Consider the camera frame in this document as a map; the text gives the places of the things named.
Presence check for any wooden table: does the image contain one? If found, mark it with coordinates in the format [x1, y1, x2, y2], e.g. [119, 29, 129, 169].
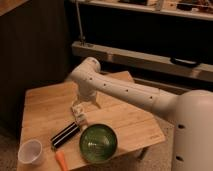
[16, 70, 166, 171]

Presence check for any upper shelf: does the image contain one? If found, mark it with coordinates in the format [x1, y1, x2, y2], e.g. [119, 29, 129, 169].
[70, 0, 213, 21]

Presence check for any green glass bowl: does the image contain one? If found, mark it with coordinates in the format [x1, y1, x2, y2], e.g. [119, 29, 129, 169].
[79, 124, 118, 164]

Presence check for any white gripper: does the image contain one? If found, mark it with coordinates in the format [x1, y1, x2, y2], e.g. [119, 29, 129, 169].
[77, 90, 100, 107]

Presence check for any metal pole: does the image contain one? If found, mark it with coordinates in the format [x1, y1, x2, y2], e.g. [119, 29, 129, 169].
[75, 0, 85, 45]

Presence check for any white rectangular block toy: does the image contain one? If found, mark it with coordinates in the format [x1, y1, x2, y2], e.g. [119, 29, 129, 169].
[71, 104, 88, 127]

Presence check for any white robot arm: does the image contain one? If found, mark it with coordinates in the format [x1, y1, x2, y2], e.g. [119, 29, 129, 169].
[71, 57, 213, 171]

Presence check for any orange carrot toy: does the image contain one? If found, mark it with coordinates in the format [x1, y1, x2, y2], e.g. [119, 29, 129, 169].
[55, 151, 68, 171]

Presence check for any long grey case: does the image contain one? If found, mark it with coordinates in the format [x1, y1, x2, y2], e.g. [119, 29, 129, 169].
[71, 41, 213, 82]

